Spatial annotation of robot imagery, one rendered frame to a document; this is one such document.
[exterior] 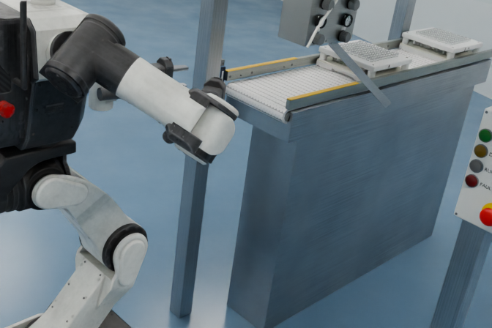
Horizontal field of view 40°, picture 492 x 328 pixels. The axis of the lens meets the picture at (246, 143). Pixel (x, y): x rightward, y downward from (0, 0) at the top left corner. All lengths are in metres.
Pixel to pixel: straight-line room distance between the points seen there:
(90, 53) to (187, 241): 1.20
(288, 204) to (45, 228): 1.21
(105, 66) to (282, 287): 1.41
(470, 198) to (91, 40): 0.87
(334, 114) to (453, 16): 3.88
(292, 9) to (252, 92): 0.33
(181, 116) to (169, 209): 1.96
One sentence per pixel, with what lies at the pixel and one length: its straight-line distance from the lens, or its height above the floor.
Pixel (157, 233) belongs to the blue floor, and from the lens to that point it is 3.03.
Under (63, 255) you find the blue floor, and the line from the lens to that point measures 2.88.
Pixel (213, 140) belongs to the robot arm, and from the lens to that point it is 1.33.
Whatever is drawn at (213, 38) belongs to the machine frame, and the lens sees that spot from 2.08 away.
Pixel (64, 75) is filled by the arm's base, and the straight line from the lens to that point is 1.30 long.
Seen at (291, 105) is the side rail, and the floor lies 0.94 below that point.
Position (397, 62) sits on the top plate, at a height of 0.99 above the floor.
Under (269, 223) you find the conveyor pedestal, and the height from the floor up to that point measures 0.44.
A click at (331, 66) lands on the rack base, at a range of 2.43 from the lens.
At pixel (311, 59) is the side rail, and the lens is 2.45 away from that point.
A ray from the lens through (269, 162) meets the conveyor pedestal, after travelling 2.26.
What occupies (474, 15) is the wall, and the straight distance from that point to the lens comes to 5.85.
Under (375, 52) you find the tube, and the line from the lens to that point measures 2.47.
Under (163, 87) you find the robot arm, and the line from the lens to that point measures 1.30.
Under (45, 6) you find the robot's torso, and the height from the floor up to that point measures 1.26.
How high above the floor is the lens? 1.64
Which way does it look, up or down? 24 degrees down
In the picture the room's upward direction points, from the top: 8 degrees clockwise
